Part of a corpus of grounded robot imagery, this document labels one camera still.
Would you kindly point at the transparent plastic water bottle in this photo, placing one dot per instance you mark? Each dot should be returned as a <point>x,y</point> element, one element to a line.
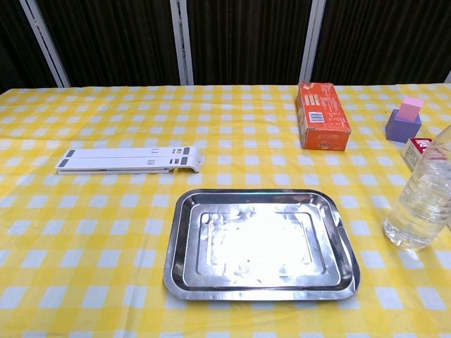
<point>419,207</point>

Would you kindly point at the white folding laptop stand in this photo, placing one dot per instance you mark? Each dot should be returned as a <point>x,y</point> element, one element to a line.
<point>120,158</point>

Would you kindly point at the cream carton with red print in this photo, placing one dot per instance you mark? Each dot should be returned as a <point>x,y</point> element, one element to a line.
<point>414,153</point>

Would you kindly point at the stainless steel rectangular tray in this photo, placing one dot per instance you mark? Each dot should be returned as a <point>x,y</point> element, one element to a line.
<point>260,243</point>

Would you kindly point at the purple foam cube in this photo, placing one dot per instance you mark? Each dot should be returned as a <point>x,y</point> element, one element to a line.
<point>401,130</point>

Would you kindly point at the pink foam block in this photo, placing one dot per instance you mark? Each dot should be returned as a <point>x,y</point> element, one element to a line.
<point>410,109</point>

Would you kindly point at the white partition frame post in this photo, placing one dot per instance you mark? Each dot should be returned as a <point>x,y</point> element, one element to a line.
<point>311,42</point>
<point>182,42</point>
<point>46,42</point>

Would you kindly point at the orange cardboard box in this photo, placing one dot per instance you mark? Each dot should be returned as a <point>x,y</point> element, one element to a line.
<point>322,116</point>

